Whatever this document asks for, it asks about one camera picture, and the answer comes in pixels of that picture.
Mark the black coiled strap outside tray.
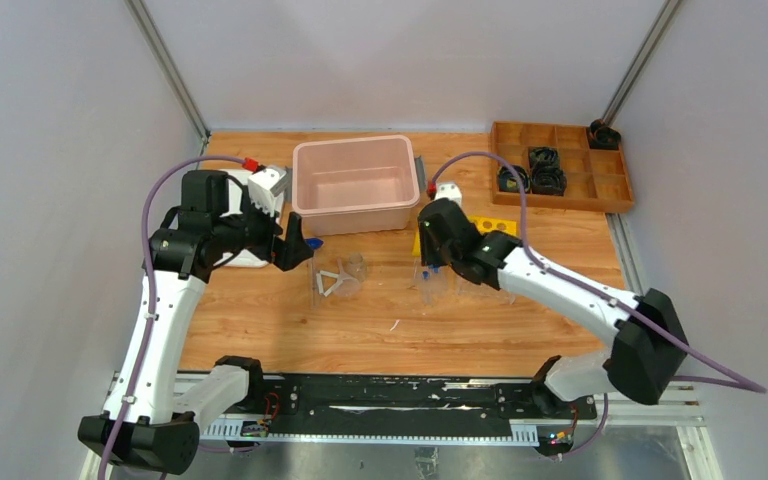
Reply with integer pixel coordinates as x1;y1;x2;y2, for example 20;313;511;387
586;119;623;151

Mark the white clay triangle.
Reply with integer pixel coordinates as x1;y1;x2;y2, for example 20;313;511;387
314;270;343;297

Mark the black coiled strap top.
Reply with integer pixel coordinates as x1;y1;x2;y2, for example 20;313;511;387
528;146;562;170

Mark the black coiled strap left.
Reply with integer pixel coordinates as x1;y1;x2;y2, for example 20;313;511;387
497;164;532;194

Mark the aluminium frame post right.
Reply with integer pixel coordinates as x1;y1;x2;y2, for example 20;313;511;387
601;0;685;125

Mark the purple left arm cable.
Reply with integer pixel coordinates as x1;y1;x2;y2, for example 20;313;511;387
95;156;259;480

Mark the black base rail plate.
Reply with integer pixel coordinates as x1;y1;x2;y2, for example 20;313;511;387
229;373;597;444

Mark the black coiled strap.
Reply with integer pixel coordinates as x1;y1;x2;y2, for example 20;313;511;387
531;165;568;197
497;164;532;194
528;146;562;170

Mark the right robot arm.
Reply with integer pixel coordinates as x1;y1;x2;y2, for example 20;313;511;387
418;198;687;418

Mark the yellow test tube rack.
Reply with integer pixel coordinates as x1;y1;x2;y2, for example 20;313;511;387
412;215;519;258

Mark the aluminium frame post left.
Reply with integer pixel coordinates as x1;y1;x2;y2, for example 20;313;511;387
124;0;211;148

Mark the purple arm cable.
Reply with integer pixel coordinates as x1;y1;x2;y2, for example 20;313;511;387
427;151;768;395
95;156;259;480

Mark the small glass beaker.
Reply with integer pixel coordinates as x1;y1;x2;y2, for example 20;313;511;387
347;253;367;282

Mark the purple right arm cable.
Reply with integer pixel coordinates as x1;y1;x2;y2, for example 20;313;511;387
427;151;768;395

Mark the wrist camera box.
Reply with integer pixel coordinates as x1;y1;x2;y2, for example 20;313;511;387
247;166;291;217
432;182;463;207

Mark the black coiled strap bottom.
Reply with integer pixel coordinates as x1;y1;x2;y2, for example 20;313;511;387
531;165;568;197

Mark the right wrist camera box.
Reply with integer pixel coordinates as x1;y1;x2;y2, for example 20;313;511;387
432;182;463;207

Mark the clear glass funnel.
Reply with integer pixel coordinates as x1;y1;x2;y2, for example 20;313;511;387
332;259;362;298

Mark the aluminium frame post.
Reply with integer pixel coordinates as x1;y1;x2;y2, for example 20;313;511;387
124;0;211;148
601;0;685;125

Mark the blue capped test tube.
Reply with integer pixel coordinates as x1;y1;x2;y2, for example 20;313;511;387
414;268;433;305
422;266;442;305

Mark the clear test tube blue cap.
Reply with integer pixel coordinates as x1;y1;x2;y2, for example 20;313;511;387
430;266;449;295

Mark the pink plastic storage bin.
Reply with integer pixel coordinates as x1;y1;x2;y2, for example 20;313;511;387
292;135;420;237

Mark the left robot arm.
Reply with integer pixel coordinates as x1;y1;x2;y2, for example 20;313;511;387
78;167;313;476

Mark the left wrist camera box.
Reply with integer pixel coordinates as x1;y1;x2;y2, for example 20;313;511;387
247;166;291;217

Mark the wooden compartment tray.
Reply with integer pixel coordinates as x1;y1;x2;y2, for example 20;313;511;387
490;119;635;214

